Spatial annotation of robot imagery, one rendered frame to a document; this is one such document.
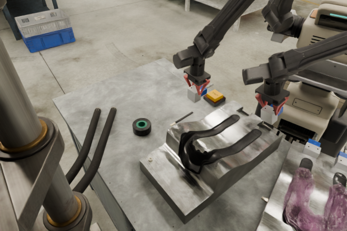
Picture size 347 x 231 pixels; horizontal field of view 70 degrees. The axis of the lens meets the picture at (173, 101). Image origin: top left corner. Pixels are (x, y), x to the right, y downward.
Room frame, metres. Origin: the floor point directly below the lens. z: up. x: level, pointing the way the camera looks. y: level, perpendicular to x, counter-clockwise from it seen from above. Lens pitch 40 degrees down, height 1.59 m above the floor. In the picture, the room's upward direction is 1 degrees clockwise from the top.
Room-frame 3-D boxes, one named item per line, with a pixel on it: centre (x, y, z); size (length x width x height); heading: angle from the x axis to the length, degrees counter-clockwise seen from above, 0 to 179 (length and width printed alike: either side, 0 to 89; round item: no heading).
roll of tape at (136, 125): (0.76, 0.14, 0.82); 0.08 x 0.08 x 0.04
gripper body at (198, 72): (0.85, -0.09, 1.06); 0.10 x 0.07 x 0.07; 38
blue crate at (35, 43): (3.19, 1.75, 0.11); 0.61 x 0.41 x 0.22; 126
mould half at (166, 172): (0.61, -0.16, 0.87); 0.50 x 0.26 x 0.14; 129
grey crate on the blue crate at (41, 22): (3.19, 1.75, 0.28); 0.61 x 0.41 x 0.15; 126
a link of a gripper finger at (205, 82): (0.84, -0.10, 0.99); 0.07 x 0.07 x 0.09; 38
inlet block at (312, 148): (0.64, -0.55, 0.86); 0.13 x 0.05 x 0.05; 146
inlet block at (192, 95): (0.88, -0.13, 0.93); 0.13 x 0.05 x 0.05; 128
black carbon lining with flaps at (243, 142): (0.61, -0.17, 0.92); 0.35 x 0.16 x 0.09; 129
